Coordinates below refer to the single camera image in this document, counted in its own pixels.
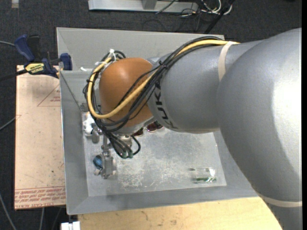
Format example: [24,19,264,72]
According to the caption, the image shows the dark red sunglasses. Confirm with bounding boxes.
[131,121,164,138]

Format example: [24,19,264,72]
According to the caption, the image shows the white crumpled object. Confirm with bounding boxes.
[82,117,94,137]

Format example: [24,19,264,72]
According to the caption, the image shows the clear glass object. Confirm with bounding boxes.
[189,167,218,184]

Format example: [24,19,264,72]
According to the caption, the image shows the small grey cylinder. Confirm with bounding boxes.
[92,124,101,144]

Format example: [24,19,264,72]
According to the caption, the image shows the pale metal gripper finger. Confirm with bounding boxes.
[102,152,118,180]

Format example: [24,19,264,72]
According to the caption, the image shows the blue round object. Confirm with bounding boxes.
[93,155,104,176]

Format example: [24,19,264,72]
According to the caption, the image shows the grey metal bin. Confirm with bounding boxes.
[56,27,259,216]

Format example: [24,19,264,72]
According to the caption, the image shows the brown cardboard board red print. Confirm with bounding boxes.
[14,65,67,211]

